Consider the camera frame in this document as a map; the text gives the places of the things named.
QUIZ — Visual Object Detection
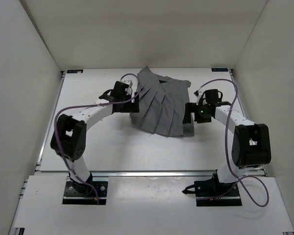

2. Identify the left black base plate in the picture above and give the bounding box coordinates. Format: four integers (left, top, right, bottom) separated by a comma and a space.
62, 177, 108, 205

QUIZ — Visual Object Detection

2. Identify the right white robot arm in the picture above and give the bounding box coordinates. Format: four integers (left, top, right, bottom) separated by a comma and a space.
183, 89, 271, 196

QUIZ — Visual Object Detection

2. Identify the left blue corner label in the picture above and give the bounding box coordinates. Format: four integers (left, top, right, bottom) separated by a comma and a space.
66, 70, 83, 74

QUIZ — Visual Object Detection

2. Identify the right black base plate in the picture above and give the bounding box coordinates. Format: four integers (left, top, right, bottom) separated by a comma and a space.
182, 174, 242, 207

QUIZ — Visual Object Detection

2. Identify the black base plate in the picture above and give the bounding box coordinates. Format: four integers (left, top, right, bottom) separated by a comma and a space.
62, 177, 108, 205
182, 174, 242, 207

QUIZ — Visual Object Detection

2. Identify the grey pleated skirt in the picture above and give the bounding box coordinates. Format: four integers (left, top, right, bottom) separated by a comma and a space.
130, 67, 195, 137

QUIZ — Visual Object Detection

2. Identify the blue corner label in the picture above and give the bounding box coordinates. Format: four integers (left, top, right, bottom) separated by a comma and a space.
211, 68, 228, 72
66, 70, 83, 74

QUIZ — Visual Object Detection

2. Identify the right blue corner label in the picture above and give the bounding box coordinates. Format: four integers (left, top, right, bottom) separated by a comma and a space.
211, 68, 228, 72

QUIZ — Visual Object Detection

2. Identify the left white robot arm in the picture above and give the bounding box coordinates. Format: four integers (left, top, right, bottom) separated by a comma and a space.
50, 80, 139, 195

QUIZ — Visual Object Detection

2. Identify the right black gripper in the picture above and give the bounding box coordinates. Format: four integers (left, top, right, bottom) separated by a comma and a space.
182, 103, 211, 124

